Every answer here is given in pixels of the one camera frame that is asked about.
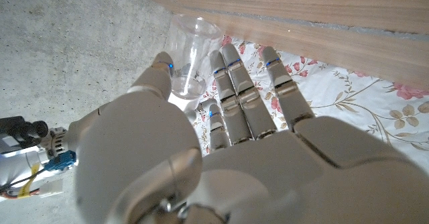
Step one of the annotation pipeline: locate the clear bottle with white cap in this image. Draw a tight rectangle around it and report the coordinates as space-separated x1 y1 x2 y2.
167 13 224 101

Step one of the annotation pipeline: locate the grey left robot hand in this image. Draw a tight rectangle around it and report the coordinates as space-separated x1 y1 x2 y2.
74 42 429 224

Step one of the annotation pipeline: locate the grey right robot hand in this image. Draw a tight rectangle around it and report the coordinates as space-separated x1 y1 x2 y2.
42 98 219 160

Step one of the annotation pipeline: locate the floral rose backdrop cloth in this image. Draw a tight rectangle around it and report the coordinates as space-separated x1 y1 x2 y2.
190 34 429 171

